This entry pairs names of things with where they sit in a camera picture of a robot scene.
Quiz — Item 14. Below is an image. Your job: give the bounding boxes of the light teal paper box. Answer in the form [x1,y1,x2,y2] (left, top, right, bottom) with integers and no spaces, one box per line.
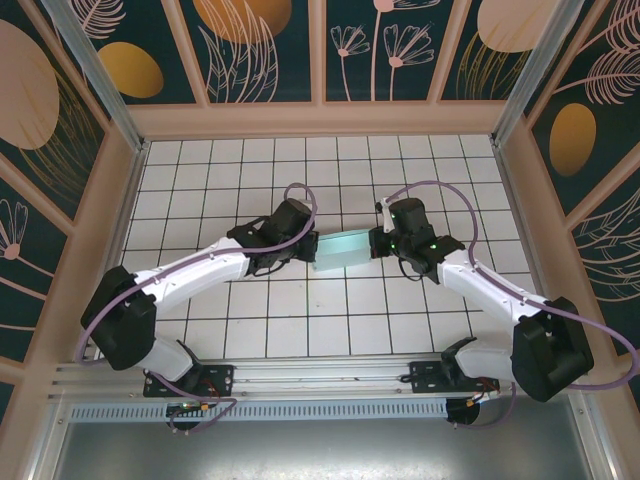
[313,228,374,274]

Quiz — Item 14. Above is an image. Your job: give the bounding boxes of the grey metal sheet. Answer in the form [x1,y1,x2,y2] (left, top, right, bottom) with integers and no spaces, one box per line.
[29,393,616,480]

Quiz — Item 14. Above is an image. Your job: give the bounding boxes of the aluminium mounting rail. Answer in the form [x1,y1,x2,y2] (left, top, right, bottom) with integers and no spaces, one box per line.
[47,355,594,399]

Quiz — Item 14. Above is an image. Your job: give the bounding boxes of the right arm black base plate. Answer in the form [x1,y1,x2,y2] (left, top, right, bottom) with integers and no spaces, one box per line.
[408,360,501,397]

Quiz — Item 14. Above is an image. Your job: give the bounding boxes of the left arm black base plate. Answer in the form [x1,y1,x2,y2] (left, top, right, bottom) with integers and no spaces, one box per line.
[143,363,236,399]

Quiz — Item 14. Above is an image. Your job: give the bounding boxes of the left aluminium side rail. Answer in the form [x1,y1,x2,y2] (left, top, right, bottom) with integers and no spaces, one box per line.
[74,142,151,364]

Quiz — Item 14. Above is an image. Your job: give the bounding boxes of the right aluminium corner post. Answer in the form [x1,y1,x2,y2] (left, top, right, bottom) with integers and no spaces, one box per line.
[490,0,571,147]

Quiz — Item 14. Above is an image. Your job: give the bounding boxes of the aluminium corner post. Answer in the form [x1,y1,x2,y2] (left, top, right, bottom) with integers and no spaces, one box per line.
[42,0,147,154]
[490,0,571,147]

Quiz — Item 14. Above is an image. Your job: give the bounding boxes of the slotted grey cable duct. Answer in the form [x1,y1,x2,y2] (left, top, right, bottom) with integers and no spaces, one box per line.
[69,399,449,422]

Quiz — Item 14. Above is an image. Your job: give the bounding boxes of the right arm power wires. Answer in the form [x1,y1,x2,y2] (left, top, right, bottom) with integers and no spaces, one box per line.
[464,377,501,409]

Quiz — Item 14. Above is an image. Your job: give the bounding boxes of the arm power wires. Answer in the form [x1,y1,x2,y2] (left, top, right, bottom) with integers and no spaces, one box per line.
[464,377,501,409]
[167,397,225,419]

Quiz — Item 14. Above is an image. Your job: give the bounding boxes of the left arm power wires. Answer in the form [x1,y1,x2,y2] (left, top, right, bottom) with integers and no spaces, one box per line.
[167,397,225,419]

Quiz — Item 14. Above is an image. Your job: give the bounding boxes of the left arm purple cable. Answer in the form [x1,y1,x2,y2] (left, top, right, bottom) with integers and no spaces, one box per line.
[77,180,321,436]

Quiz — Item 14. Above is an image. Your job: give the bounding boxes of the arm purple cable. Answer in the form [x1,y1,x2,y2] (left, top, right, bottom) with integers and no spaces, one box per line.
[77,180,321,436]
[389,179,640,431]

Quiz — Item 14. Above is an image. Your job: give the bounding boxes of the left aluminium corner post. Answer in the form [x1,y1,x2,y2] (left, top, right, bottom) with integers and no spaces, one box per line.
[42,0,147,154]

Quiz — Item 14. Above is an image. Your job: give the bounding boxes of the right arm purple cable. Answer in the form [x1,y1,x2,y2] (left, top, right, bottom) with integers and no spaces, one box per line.
[389,179,640,431]

